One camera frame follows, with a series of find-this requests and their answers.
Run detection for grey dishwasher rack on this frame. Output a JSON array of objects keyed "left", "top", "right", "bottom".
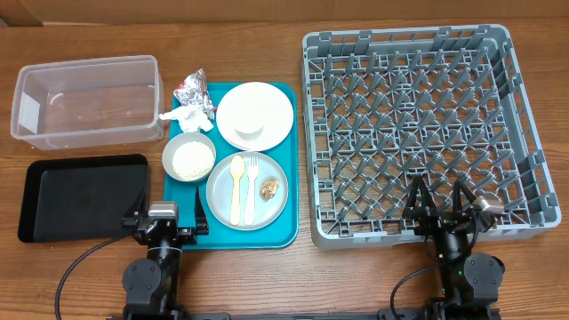
[{"left": 301, "top": 24, "right": 562, "bottom": 250}]

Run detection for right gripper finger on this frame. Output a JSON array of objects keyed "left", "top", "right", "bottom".
[
  {"left": 405, "top": 175, "right": 437, "bottom": 214},
  {"left": 451, "top": 179, "right": 477, "bottom": 214}
]

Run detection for grey bowl of rice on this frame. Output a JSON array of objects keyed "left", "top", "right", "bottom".
[{"left": 162, "top": 132, "right": 216, "bottom": 182}]

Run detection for yellow plastic spoon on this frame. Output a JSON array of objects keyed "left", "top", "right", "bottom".
[{"left": 230, "top": 156, "right": 245, "bottom": 226}]

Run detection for grey plate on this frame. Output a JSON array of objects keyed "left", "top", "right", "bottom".
[{"left": 205, "top": 151, "right": 289, "bottom": 231}]

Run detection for crumpled aluminium foil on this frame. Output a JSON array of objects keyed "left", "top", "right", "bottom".
[{"left": 173, "top": 68, "right": 216, "bottom": 120}]

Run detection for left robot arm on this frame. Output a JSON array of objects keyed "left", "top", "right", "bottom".
[{"left": 121, "top": 191, "right": 209, "bottom": 319}]

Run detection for clear plastic bin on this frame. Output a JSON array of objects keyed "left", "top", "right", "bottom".
[{"left": 11, "top": 55, "right": 164, "bottom": 150}]

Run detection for white plastic fork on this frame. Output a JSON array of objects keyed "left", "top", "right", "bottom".
[{"left": 244, "top": 156, "right": 260, "bottom": 226}]

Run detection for brown food scrap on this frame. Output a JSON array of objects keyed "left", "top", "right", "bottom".
[{"left": 260, "top": 178, "right": 280, "bottom": 201}]

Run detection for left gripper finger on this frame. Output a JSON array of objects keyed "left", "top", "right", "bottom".
[
  {"left": 131, "top": 186, "right": 148, "bottom": 216},
  {"left": 194, "top": 188, "right": 207, "bottom": 227}
]

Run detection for cream plastic cup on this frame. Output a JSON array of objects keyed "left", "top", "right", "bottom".
[{"left": 235, "top": 125, "right": 264, "bottom": 141}]

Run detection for black plastic tray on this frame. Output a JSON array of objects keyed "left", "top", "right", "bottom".
[{"left": 18, "top": 154, "right": 149, "bottom": 243}]

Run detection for white pink-rimmed plate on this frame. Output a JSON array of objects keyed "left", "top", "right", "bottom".
[{"left": 216, "top": 82, "right": 294, "bottom": 151}]

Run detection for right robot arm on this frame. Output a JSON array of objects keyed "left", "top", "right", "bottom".
[{"left": 390, "top": 175, "right": 505, "bottom": 319}]

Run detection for teal serving tray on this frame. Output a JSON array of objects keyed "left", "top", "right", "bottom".
[{"left": 160, "top": 81, "right": 300, "bottom": 251}]

